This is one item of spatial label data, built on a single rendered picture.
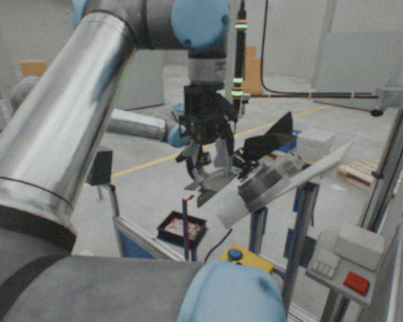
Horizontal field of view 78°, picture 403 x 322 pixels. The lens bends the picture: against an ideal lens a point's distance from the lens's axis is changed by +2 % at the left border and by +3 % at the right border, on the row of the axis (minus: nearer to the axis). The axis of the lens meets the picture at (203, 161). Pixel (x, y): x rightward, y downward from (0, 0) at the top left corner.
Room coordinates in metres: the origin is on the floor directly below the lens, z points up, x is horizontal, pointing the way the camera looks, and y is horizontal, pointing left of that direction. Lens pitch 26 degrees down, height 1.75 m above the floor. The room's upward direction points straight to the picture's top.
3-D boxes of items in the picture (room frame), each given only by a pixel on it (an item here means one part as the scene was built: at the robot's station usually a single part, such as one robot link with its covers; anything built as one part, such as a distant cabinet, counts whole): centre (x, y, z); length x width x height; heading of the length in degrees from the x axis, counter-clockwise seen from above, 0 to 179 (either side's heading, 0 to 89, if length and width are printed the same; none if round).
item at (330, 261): (0.79, -0.54, 0.87); 0.15 x 0.09 x 0.02; 141
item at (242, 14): (1.08, -0.14, 1.65); 0.04 x 0.04 x 0.46
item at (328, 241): (0.82, -0.64, 0.85); 0.36 x 0.24 x 0.03; 141
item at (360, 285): (0.69, -0.62, 0.87); 0.08 x 0.08 x 0.02; 45
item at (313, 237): (1.04, -0.55, 0.73); 0.15 x 0.09 x 0.22; 51
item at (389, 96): (1.04, -0.77, 1.54); 0.10 x 0.07 x 0.09; 86
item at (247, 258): (0.61, -0.15, 1.02); 0.16 x 0.10 x 0.11; 51
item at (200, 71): (0.51, -0.01, 1.70); 0.08 x 0.08 x 0.05
